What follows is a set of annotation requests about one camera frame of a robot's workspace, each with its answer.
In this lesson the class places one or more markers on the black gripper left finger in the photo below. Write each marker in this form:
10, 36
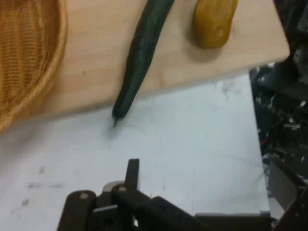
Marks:
130, 207

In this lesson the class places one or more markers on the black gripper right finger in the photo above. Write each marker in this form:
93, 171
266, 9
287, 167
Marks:
297, 214

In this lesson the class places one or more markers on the yellow-brown potato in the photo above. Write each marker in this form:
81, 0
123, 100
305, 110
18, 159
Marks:
213, 21

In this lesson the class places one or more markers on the dark equipment clutter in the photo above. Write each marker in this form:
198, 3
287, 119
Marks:
281, 108

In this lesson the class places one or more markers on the dark green cucumber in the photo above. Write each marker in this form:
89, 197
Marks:
140, 60

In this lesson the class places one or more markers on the light wooden board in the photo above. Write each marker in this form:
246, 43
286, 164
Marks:
101, 55

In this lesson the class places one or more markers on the woven wicker basket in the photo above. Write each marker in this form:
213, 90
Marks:
26, 60

